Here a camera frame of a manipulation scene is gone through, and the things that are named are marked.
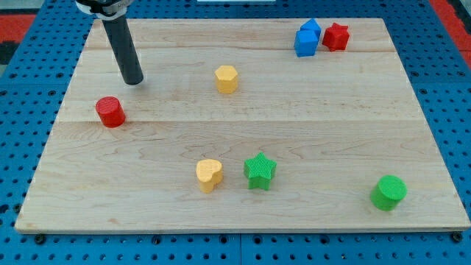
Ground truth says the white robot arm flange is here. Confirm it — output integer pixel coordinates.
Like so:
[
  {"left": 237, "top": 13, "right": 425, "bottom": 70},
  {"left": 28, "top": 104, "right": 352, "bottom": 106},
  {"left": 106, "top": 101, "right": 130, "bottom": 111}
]
[{"left": 75, "top": 0, "right": 134, "bottom": 21}]

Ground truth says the yellow heart block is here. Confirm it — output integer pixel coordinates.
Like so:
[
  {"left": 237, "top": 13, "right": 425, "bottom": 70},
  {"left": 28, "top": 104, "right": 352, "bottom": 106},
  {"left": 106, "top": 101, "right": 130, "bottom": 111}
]
[{"left": 196, "top": 159, "right": 223, "bottom": 193}]

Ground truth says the light wooden board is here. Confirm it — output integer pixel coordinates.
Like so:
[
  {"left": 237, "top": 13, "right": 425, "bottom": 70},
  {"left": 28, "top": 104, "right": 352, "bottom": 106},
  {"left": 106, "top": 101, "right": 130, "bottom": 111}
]
[{"left": 15, "top": 18, "right": 470, "bottom": 234}]

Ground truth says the green star block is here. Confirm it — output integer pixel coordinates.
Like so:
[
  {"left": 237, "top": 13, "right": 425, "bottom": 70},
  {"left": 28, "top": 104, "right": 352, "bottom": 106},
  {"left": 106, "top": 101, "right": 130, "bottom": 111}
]
[{"left": 244, "top": 152, "right": 277, "bottom": 191}]

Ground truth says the yellow hexagon block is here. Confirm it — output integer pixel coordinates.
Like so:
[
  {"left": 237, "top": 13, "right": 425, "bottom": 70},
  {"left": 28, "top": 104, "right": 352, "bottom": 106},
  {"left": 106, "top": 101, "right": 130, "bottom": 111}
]
[{"left": 214, "top": 65, "right": 238, "bottom": 94}]

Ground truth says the blue cube block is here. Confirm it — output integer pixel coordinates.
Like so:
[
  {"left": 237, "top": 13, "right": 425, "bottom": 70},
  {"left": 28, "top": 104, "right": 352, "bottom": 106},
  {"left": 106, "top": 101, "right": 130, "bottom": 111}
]
[{"left": 294, "top": 30, "right": 319, "bottom": 57}]

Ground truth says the red cylinder block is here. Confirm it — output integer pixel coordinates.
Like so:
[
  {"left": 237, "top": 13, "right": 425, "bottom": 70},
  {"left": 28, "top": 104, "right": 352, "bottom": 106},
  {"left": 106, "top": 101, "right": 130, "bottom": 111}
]
[{"left": 95, "top": 96, "right": 126, "bottom": 128}]

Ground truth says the blue pentagon block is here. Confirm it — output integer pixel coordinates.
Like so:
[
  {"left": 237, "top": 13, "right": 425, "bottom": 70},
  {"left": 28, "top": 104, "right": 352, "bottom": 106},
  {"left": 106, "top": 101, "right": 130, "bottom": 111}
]
[{"left": 300, "top": 18, "right": 322, "bottom": 39}]

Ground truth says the red star block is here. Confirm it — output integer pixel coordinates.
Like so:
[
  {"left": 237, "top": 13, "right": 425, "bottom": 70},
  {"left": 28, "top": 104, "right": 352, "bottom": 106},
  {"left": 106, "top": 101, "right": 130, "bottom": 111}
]
[{"left": 322, "top": 23, "right": 350, "bottom": 52}]

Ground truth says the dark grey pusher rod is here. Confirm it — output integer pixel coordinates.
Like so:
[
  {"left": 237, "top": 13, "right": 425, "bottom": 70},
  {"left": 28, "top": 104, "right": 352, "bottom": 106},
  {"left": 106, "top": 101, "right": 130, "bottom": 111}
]
[{"left": 102, "top": 15, "right": 144, "bottom": 85}]

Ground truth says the green cylinder block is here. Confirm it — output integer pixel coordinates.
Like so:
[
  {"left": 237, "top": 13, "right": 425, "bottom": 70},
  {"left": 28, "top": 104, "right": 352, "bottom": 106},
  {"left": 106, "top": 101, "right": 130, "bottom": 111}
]
[{"left": 369, "top": 175, "right": 408, "bottom": 211}]

